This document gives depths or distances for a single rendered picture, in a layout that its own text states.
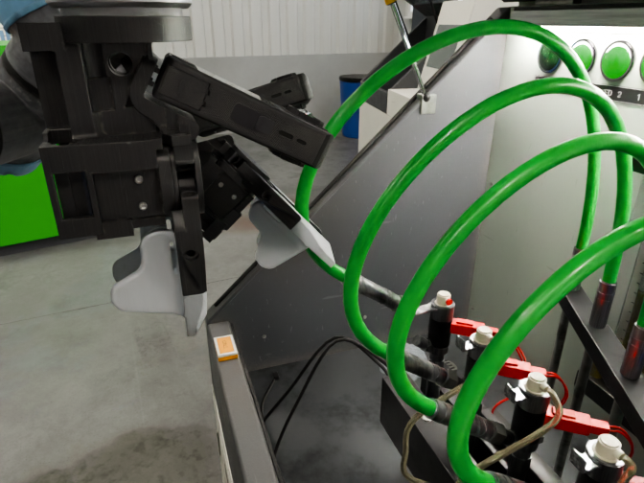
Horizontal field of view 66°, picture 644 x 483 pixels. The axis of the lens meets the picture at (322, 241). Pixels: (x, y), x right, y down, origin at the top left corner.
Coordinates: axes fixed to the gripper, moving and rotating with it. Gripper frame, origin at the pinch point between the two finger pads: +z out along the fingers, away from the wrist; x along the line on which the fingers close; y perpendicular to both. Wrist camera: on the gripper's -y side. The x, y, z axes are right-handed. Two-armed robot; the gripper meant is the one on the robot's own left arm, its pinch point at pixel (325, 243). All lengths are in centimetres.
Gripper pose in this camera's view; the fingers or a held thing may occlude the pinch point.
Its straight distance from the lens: 50.3
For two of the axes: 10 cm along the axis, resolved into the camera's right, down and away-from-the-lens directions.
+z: 7.0, 6.8, 2.1
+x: 1.1, 1.9, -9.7
